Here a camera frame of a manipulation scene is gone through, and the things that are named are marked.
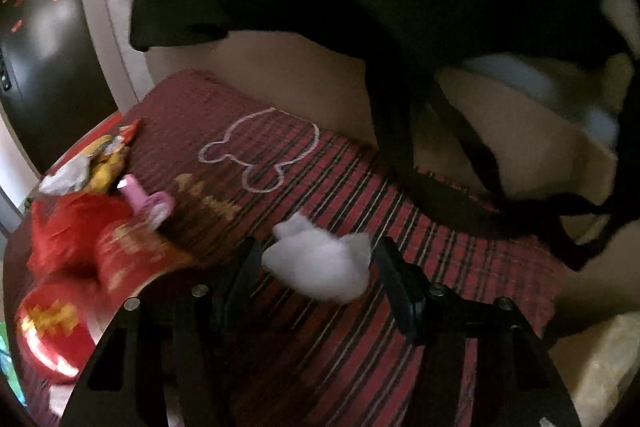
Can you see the red plastic bag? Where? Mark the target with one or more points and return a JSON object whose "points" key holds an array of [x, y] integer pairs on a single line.
{"points": [[70, 232]]}

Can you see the red gold printed box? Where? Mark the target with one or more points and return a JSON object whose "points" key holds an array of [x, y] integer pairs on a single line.
{"points": [[132, 257]]}

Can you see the pink clothes hanger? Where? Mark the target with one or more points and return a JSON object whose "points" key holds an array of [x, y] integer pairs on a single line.
{"points": [[150, 204]]}

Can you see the white tissue wad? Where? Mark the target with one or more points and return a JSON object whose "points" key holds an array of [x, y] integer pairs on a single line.
{"points": [[317, 259]]}

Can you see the crumpled silver wrapper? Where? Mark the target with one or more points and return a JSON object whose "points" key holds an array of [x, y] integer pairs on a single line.
{"points": [[65, 177]]}

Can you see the blue bag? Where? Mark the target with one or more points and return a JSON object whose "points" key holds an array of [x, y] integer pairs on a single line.
{"points": [[525, 79]]}

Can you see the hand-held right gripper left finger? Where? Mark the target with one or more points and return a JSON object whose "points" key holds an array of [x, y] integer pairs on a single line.
{"points": [[244, 277]]}

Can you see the dark door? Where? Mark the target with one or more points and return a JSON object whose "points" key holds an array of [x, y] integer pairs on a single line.
{"points": [[45, 32]]}

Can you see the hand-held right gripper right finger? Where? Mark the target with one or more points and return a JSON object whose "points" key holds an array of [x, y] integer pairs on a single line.
{"points": [[396, 279]]}

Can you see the red striped blanket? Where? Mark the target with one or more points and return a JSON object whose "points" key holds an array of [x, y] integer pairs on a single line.
{"points": [[325, 187]]}

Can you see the red round container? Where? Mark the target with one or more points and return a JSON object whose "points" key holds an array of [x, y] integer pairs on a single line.
{"points": [[50, 332]]}

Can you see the orange candy wrapper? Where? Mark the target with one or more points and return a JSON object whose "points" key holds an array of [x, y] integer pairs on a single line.
{"points": [[130, 130]]}

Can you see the yellow snack packet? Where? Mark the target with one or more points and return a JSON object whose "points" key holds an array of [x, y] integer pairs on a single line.
{"points": [[107, 167]]}

